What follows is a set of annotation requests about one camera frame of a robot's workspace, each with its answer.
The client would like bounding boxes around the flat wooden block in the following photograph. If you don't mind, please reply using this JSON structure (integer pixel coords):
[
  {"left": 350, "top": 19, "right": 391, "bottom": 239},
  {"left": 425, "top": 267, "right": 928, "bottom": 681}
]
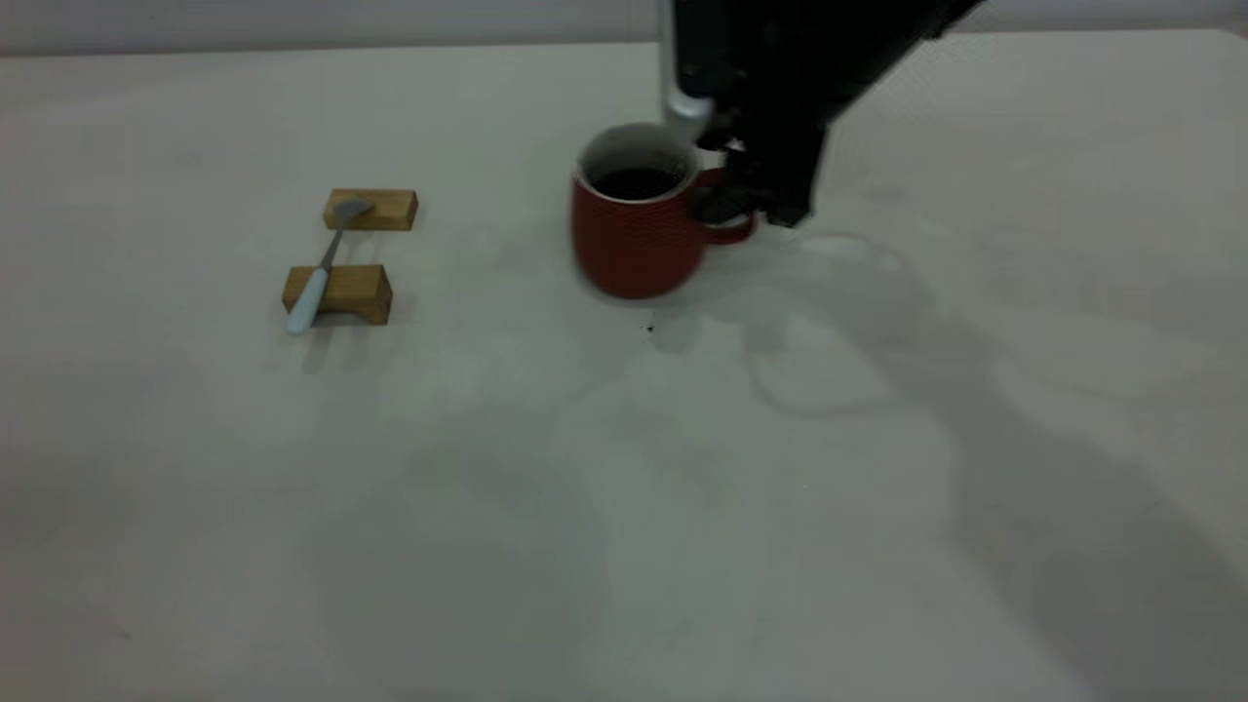
[{"left": 324, "top": 189, "right": 419, "bottom": 233}]

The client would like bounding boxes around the arched wooden block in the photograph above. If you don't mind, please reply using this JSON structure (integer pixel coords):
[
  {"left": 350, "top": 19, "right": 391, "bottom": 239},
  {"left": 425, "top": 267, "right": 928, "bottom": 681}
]
[{"left": 282, "top": 264, "right": 394, "bottom": 328}]

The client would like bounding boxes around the red ceramic mug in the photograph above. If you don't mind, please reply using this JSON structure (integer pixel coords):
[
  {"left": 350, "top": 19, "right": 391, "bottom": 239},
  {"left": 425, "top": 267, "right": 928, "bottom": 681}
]
[{"left": 570, "top": 122, "right": 760, "bottom": 300}]

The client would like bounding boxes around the spoon with pale blue handle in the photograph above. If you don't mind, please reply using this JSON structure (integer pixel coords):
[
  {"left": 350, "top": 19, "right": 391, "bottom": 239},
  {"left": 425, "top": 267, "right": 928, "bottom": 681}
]
[{"left": 286, "top": 199, "right": 375, "bottom": 337}]

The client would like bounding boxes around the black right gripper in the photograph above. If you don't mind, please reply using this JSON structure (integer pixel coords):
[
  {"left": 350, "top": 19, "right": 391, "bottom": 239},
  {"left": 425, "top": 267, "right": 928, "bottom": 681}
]
[{"left": 694, "top": 0, "right": 927, "bottom": 228}]

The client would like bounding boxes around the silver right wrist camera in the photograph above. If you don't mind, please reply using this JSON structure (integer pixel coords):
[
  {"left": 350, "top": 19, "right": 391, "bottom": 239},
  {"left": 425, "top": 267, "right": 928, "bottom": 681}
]
[{"left": 659, "top": 0, "right": 727, "bottom": 139}]

